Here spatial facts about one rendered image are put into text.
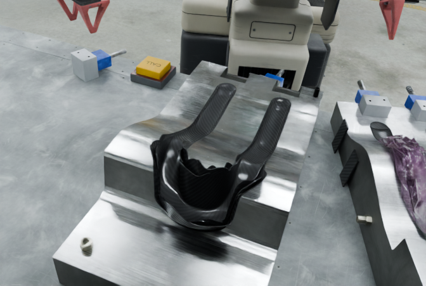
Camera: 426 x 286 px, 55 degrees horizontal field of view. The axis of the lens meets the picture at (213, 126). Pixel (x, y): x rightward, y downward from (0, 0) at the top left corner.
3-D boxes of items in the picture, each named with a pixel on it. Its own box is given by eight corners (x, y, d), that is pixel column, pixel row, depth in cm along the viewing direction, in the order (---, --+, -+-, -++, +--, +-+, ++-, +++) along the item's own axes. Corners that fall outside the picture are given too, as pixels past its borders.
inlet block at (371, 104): (345, 91, 93) (352, 70, 89) (367, 92, 93) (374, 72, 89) (358, 125, 82) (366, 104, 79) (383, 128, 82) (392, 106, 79)
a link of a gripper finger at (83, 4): (85, 40, 83) (80, -5, 77) (66, 28, 86) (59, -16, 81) (113, 32, 87) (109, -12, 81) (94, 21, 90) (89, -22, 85)
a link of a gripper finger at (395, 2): (425, 41, 75) (435, -12, 73) (387, 38, 75) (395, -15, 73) (407, 42, 82) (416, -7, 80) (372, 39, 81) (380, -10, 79)
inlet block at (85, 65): (120, 56, 102) (118, 37, 99) (132, 64, 100) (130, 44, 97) (73, 73, 95) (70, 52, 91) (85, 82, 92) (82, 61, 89)
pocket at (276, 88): (274, 94, 85) (277, 79, 82) (298, 101, 83) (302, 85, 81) (268, 105, 81) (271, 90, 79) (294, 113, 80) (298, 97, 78)
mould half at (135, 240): (199, 95, 92) (203, 40, 83) (313, 127, 86) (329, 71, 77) (59, 283, 54) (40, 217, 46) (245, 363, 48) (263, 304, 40)
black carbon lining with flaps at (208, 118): (217, 89, 81) (222, 46, 76) (296, 110, 78) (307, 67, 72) (131, 214, 55) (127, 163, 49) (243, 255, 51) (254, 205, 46)
